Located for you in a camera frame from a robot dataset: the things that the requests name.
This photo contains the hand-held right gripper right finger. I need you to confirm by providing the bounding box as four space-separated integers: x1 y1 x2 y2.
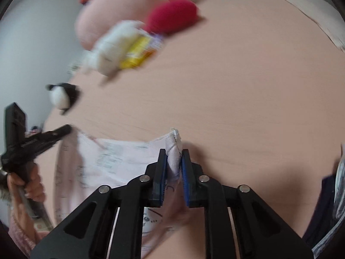
181 149 313 259

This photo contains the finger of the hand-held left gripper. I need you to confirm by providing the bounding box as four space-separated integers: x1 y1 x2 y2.
35 125 73 154

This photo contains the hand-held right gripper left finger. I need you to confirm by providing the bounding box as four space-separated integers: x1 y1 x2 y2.
30 149 167 259

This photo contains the pink printed t-shirt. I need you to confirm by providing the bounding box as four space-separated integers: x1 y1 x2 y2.
54 127 185 259

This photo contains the person's left forearm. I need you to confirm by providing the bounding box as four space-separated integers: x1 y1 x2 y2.
8 194 39 254

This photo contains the stack of folded white clothes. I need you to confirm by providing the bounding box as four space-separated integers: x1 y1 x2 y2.
313 151 345 254

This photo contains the person's left hand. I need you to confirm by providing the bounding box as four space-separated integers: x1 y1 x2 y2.
7 164 45 203

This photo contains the panda plush toy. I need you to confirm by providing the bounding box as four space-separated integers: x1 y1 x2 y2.
46 83 82 115

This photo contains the white plush rabbit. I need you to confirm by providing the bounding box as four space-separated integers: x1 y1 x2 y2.
81 20 146 78

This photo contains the pink round bed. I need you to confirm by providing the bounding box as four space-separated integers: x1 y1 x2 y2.
43 0 345 259

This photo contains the yellow snack packet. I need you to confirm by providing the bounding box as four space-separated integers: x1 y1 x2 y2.
120 32 164 70

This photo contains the pink rolled quilt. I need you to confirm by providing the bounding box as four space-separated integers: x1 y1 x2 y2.
75 0 194 49

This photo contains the red plush pillow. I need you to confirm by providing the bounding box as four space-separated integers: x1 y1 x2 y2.
144 0 200 35

